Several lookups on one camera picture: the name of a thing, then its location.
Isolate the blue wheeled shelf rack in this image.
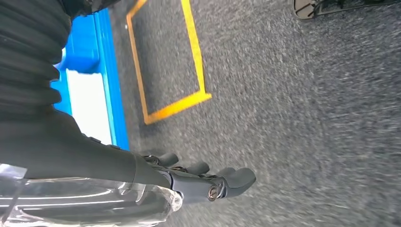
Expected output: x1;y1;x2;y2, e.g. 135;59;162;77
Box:
50;9;131;152

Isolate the yellow floor tape square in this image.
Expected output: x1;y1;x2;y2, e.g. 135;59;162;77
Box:
126;0;213;126

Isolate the blue plastic bin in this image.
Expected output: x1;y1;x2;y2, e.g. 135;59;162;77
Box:
51;15;102;75

